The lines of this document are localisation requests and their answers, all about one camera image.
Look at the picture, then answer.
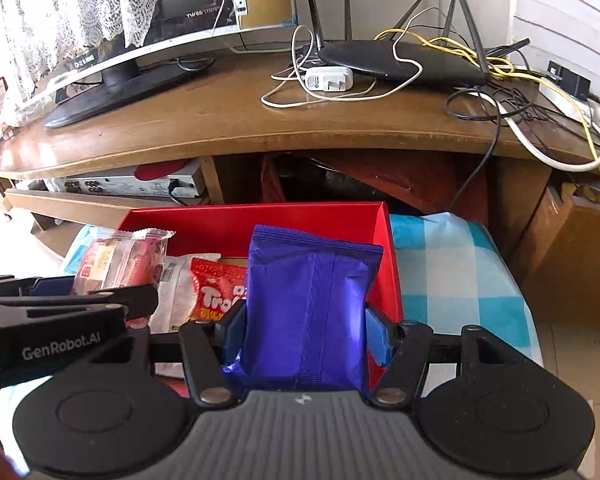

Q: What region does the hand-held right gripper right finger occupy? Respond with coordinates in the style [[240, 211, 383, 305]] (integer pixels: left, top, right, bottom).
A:
[[364, 304, 548, 408]]

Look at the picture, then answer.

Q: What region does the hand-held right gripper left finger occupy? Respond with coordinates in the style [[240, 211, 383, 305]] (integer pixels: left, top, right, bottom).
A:
[[125, 302, 248, 408]]

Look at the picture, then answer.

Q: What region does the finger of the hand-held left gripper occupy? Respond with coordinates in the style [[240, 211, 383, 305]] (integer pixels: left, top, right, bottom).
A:
[[0, 285, 159, 322], [0, 275, 76, 298]]

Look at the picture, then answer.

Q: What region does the red clear cake packet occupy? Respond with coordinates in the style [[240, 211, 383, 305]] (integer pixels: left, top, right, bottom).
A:
[[70, 227, 177, 328]]

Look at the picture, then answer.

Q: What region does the red gummy candy packet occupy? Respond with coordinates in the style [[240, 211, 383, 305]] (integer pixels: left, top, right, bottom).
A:
[[187, 257, 251, 323]]

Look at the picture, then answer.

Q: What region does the white bread packet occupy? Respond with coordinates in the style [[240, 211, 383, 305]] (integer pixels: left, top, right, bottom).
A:
[[147, 255, 201, 333]]

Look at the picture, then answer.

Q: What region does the purple foil snack packet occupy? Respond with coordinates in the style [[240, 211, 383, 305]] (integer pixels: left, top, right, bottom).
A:
[[222, 225, 385, 393]]

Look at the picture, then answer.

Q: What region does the red cardboard box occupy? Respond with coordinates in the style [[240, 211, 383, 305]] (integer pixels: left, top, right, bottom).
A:
[[117, 201, 406, 391]]

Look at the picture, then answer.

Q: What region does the blue white checkered tablecloth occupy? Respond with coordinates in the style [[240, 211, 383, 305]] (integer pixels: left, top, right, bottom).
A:
[[0, 212, 543, 456]]

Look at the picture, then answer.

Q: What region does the silver media player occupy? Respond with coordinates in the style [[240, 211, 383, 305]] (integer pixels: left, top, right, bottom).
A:
[[45, 160, 211, 198]]

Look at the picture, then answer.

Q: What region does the brown wooden cabinet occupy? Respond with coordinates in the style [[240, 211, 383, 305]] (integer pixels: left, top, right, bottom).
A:
[[510, 180, 600, 326]]

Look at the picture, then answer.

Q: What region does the wooden television stand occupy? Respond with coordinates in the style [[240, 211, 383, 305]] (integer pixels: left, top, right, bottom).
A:
[[0, 52, 600, 271]]

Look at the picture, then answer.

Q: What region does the white charger plug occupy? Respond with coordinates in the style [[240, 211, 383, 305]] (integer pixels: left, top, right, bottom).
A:
[[304, 65, 355, 93]]

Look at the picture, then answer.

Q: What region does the black router with antennas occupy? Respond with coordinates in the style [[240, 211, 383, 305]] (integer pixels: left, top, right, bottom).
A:
[[300, 0, 531, 88]]

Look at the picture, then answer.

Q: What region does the white power strip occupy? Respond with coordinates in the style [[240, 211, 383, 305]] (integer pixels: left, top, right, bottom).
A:
[[537, 77, 600, 141]]

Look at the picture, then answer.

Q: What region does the flat screen television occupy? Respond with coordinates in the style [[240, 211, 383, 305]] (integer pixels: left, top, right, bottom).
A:
[[10, 0, 298, 128]]

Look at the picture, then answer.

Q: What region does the black power adapter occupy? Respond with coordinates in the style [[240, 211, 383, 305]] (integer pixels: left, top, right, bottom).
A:
[[547, 60, 592, 98]]

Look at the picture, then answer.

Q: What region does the black cable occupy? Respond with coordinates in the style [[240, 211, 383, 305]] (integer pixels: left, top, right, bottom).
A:
[[445, 85, 513, 211]]

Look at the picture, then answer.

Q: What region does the thick white cable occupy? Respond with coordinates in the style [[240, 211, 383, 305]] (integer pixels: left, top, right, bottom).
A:
[[467, 90, 600, 171]]

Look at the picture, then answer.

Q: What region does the thin white cable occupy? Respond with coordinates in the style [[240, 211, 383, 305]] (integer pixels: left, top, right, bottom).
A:
[[260, 7, 426, 108]]

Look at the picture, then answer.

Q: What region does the yellow cable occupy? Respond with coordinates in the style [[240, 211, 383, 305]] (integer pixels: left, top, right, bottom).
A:
[[375, 30, 600, 226]]

